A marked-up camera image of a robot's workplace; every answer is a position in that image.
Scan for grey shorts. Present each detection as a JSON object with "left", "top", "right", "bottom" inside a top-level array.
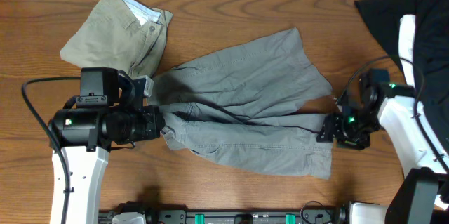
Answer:
[{"left": 149, "top": 28, "right": 332, "bottom": 179}]

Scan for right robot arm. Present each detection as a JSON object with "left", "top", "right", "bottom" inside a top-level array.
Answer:
[{"left": 316, "top": 69, "right": 448, "bottom": 223}]

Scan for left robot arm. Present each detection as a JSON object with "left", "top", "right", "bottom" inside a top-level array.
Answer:
[{"left": 49, "top": 67, "right": 165, "bottom": 223}]

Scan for folded khaki shorts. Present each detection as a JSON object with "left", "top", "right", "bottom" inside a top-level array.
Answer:
[{"left": 60, "top": 0, "right": 173, "bottom": 77}]

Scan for right green clamp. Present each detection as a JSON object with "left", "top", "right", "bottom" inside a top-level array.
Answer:
[{"left": 286, "top": 213, "right": 295, "bottom": 224}]

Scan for green clamp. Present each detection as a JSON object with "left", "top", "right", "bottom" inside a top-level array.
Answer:
[
  {"left": 286, "top": 213, "right": 295, "bottom": 224},
  {"left": 194, "top": 214, "right": 205, "bottom": 224}
]

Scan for left green clamp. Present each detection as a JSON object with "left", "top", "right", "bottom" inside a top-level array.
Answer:
[{"left": 194, "top": 214, "right": 205, "bottom": 224}]

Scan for black garment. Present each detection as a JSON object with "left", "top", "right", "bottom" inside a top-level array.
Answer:
[{"left": 354, "top": 0, "right": 448, "bottom": 150}]

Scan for left black cable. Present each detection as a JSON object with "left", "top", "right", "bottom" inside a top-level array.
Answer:
[{"left": 20, "top": 76, "right": 82, "bottom": 224}]

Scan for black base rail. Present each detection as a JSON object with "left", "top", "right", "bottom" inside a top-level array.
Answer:
[{"left": 98, "top": 201, "right": 349, "bottom": 224}]

